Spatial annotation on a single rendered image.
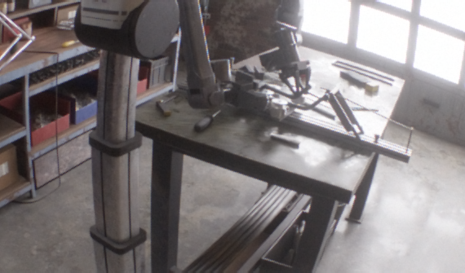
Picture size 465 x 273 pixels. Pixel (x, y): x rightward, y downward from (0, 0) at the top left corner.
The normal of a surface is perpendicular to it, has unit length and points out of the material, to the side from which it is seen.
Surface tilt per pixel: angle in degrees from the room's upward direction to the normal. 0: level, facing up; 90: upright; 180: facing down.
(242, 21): 90
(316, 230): 90
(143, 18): 90
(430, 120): 90
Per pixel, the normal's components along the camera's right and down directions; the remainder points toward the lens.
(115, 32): -0.54, 0.43
